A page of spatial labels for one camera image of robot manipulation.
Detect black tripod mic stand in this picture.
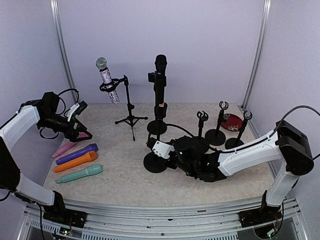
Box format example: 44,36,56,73
112,75,148,141

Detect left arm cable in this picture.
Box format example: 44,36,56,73
37,88,81,140

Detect front aluminium rail base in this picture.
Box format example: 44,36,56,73
14,197,311,240

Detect red floral plate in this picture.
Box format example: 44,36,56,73
221,113,243,132

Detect left aluminium frame post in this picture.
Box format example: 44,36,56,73
49,0,77,89

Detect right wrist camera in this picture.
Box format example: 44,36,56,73
146,137,175,160

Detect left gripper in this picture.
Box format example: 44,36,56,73
39,112,93,142

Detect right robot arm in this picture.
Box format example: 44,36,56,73
152,120,314,228

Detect teal microphone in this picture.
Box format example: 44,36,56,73
55,164,103,184

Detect right aluminium frame post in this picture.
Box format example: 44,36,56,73
241,0,272,110

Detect purple microphone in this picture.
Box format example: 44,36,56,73
55,143,99,165

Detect orange microphone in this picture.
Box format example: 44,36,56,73
53,151,98,173

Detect aluminium frame post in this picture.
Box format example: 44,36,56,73
241,0,272,110
49,0,77,89

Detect glitter silver microphone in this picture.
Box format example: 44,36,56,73
95,57,120,104

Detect tall round stand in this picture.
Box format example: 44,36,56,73
147,70,168,136

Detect pink microphone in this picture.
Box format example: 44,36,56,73
51,132,88,159

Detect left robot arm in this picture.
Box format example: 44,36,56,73
0,91,93,229

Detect black microphone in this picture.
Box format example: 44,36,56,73
155,54,167,107

